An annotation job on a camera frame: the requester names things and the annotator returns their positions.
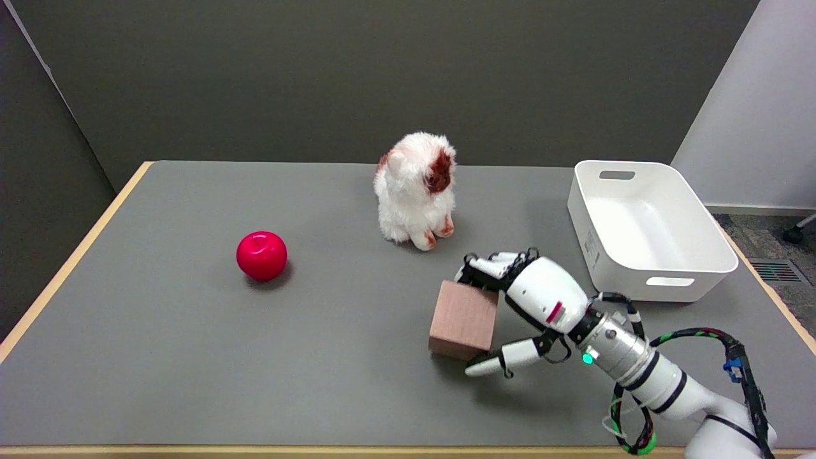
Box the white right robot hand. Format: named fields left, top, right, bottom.
left=454, top=249, right=603, bottom=379

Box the wooden cube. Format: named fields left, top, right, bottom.
left=428, top=280, right=499, bottom=361

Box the white plastic bin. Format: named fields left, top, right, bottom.
left=567, top=159, right=740, bottom=303

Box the white brown plush toy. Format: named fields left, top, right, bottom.
left=373, top=131, right=458, bottom=252

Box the floor vent grille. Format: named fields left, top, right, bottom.
left=751, top=259, right=805, bottom=284

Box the chair caster leg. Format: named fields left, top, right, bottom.
left=782, top=214, right=816, bottom=245

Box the red apple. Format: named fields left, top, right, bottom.
left=236, top=230, right=289, bottom=282

